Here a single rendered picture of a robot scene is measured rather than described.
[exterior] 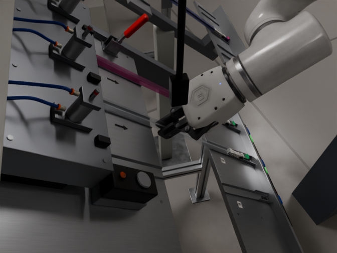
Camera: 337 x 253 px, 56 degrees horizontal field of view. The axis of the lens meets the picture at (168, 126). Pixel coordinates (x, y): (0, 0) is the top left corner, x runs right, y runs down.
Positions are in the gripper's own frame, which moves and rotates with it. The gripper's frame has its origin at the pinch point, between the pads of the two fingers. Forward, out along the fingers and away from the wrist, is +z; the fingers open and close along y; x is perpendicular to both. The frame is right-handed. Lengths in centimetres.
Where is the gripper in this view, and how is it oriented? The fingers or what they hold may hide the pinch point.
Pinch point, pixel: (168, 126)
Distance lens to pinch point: 63.0
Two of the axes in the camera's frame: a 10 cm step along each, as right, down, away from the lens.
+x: 5.7, 3.6, 7.3
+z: -7.9, 4.9, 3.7
